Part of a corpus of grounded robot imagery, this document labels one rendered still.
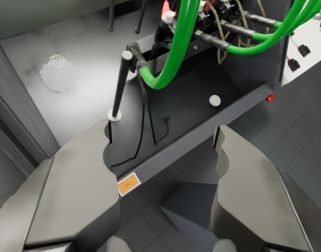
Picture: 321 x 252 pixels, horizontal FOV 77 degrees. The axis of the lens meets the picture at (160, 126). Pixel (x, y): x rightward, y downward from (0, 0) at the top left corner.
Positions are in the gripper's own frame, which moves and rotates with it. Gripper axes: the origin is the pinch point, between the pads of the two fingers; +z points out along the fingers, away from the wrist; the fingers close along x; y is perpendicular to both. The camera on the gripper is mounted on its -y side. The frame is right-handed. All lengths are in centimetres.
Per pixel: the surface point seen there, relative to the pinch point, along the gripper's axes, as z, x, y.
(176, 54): 6.8, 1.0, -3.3
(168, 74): 8.2, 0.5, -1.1
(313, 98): 180, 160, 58
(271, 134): 141, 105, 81
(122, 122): 42.1, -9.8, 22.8
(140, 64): 18.9, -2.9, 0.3
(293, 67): 52, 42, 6
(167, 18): 33.1, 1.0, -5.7
